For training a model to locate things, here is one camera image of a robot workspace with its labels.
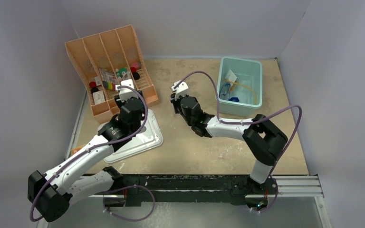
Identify white storage box lid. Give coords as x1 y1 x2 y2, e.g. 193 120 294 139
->
104 109 163 164

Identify blue safety glasses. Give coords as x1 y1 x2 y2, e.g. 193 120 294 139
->
219 83 231 100

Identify graduated cylinder blue base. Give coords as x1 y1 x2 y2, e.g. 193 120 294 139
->
229 97 240 102

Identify tan rubber tubing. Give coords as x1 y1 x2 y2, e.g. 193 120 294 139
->
222 79 259 105

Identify small white plastic packet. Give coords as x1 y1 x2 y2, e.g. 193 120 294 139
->
224 69 237 83

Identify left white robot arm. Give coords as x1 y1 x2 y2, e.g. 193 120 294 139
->
28 80 148 222

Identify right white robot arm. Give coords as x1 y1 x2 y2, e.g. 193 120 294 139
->
171 81 288 193

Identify teal plastic bin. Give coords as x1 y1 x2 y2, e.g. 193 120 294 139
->
217 57 263 117

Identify pink plastic organizer rack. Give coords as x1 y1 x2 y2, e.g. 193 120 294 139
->
65 25 160 124

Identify orange printed card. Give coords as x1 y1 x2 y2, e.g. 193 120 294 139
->
70 145 85 156

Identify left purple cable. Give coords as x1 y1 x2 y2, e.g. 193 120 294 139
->
29 85 148 222

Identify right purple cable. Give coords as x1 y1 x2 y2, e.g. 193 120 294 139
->
173 70 303 215

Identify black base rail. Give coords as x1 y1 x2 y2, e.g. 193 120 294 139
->
78 173 323 207

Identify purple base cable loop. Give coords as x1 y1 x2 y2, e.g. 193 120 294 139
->
102 184 157 221

